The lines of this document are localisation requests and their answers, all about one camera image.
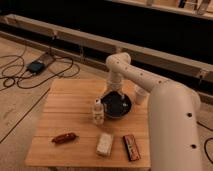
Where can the blue power box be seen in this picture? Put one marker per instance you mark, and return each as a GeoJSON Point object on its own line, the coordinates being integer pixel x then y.
{"type": "Point", "coordinates": [35, 67]}

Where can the white rectangular eraser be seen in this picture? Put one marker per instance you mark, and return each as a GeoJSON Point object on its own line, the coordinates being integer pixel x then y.
{"type": "Point", "coordinates": [104, 144]}

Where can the red sausage toy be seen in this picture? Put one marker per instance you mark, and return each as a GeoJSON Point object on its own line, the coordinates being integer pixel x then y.
{"type": "Point", "coordinates": [64, 138]}

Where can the black round bowl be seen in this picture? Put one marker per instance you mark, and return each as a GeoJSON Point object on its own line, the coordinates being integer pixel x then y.
{"type": "Point", "coordinates": [116, 105]}

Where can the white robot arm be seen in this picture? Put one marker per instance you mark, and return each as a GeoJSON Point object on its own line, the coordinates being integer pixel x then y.
{"type": "Point", "coordinates": [172, 108]}

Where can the dark chocolate bar wrapper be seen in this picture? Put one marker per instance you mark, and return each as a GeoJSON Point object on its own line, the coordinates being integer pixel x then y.
{"type": "Point", "coordinates": [131, 147]}

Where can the small clear plastic bottle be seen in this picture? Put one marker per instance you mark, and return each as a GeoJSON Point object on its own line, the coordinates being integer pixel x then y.
{"type": "Point", "coordinates": [98, 112]}

